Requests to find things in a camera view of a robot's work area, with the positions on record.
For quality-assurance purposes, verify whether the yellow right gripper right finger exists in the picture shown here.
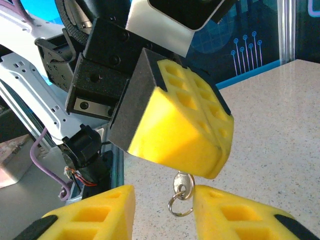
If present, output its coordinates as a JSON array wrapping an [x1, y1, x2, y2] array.
[[193, 184, 320, 240]]

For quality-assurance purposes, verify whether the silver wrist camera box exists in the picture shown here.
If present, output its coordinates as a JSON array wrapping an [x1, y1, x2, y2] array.
[[124, 0, 227, 59]]

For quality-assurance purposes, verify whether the black motor with orange wires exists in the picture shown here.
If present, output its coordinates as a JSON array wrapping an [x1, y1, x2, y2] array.
[[61, 123, 112, 187]]

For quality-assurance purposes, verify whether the silver key ring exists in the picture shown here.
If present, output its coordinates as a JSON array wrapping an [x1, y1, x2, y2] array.
[[167, 191, 195, 218]]

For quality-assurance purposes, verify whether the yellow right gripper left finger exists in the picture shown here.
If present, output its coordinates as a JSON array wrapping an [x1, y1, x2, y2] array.
[[14, 184, 136, 240]]

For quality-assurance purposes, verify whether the purple cable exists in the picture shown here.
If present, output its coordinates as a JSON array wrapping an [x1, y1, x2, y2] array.
[[29, 127, 73, 202], [9, 0, 33, 25]]

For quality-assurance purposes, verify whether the aluminium post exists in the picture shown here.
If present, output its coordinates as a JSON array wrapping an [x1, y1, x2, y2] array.
[[277, 0, 297, 63]]

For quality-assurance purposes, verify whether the blue table edge strip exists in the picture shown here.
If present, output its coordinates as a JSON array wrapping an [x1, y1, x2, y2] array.
[[216, 59, 283, 90]]

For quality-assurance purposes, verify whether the black braided cable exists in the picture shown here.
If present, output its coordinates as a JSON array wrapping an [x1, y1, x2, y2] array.
[[54, 0, 97, 63]]

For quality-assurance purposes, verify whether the dark backdrop panel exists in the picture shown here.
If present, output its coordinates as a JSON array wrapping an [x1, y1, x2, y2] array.
[[295, 0, 320, 61]]

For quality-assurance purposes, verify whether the white metal mounting frame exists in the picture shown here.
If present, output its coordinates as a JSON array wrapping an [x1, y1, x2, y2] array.
[[0, 9, 113, 147]]

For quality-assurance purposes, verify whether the small silver key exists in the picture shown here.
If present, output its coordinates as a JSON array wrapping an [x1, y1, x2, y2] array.
[[173, 170, 196, 201]]

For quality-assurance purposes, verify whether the blue circuit print backdrop panel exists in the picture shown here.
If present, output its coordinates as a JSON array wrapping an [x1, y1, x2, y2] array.
[[187, 0, 281, 86]]

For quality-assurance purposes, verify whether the white box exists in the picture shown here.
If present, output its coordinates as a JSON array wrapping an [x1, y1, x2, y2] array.
[[0, 138, 33, 189]]

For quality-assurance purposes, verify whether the aluminium profile rail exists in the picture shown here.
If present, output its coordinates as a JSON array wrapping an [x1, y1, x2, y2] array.
[[109, 126, 125, 188]]

